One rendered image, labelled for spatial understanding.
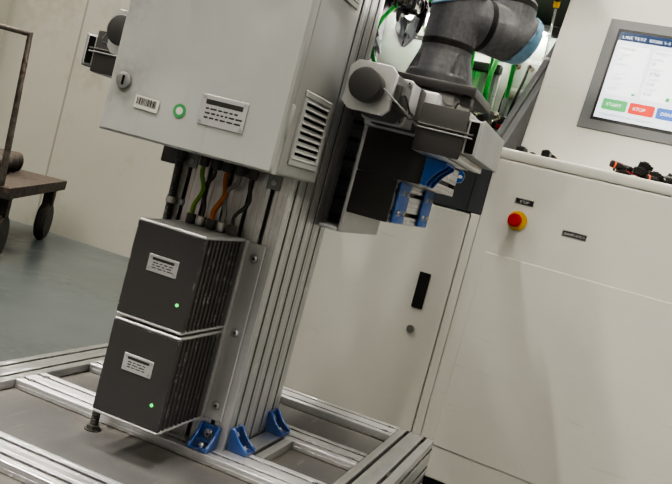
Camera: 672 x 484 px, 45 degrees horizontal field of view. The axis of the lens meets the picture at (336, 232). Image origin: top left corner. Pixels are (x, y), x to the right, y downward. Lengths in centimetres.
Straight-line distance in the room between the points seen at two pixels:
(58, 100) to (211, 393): 416
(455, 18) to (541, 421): 104
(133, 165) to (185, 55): 382
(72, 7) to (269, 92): 439
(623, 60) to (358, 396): 122
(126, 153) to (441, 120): 390
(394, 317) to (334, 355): 21
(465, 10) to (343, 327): 98
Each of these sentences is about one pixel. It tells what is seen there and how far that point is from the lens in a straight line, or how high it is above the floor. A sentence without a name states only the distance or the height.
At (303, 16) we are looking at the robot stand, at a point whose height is 102.
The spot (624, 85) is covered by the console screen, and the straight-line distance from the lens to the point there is 249.
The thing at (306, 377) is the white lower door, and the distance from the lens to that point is 240.
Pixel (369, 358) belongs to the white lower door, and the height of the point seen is 32.
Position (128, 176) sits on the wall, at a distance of 522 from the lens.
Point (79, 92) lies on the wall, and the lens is 550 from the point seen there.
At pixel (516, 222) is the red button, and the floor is 80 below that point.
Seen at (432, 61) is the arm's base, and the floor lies 108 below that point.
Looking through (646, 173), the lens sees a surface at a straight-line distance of 226.
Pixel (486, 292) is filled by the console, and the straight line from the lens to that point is 220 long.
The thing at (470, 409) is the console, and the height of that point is 29.
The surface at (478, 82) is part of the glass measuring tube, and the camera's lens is 281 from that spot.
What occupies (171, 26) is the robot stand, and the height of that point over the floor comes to 96.
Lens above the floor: 78
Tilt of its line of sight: 3 degrees down
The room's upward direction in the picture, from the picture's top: 15 degrees clockwise
